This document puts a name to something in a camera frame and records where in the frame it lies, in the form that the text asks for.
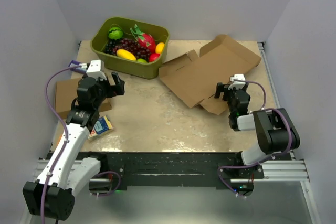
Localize orange toy fruit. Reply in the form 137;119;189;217
155;42;165;54

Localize aluminium frame rail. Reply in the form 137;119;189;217
262;160;310;182

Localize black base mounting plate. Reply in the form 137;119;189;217
76;152;266;190

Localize dark purple toy grapes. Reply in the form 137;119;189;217
119;38;152;62

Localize closed brown cardboard box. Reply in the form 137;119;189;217
55;77;112;120

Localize purple rectangular box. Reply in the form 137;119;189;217
68;60;87;74

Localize red toy apple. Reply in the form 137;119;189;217
149;53;160;62

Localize olive green plastic bin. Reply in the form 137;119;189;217
90;17;170;79

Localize green toy lime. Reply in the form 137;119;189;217
137;58;147;63

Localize green toy melon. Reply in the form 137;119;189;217
108;26;123;40

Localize pink toy dragon fruit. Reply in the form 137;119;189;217
130;24;156;53

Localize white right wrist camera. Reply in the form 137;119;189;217
228;74;246;90

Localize black toy grapes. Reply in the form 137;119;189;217
103;40;119;56

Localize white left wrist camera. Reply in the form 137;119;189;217
79;60;106;80

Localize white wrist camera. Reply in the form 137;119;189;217
228;74;246;90
79;60;106;80

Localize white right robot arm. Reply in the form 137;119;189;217
214;80;300;178

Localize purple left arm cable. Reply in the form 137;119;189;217
39;66;89;224

